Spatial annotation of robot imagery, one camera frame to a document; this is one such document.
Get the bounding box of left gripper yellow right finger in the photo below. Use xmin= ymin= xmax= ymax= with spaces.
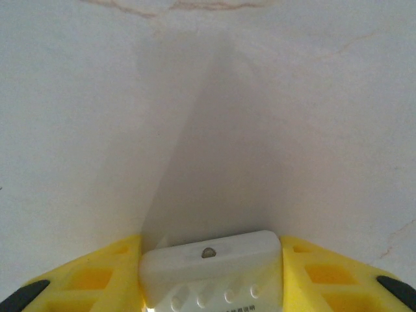
xmin=279 ymin=235 xmax=416 ymax=312

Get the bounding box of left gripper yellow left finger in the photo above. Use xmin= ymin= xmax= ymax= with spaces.
xmin=0 ymin=233 xmax=146 ymax=312

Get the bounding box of white remote control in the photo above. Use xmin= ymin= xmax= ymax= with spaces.
xmin=139 ymin=229 xmax=283 ymax=312

